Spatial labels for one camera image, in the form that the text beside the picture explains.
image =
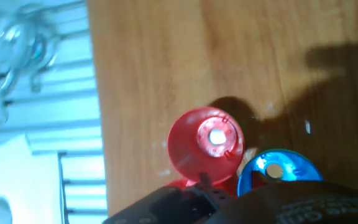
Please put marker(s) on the varnished wooden board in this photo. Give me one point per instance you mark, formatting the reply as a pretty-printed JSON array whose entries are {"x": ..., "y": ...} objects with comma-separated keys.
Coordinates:
[{"x": 166, "y": 62}]

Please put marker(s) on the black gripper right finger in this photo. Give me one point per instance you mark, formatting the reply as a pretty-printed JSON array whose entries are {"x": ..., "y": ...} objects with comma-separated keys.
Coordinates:
[{"x": 257, "y": 180}]

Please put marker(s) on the clear drinking glass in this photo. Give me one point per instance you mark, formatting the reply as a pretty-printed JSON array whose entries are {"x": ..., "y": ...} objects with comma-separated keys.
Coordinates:
[{"x": 11, "y": 46}]

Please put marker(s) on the white blank paper sheet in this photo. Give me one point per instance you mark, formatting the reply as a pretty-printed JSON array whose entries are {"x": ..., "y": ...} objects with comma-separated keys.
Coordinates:
[{"x": 11, "y": 171}]

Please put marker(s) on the blue plastic cup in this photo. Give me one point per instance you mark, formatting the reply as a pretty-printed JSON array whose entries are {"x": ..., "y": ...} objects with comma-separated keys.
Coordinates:
[{"x": 291, "y": 168}]

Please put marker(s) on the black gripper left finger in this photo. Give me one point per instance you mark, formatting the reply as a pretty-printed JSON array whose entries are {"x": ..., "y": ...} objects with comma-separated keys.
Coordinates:
[{"x": 172, "y": 205}]

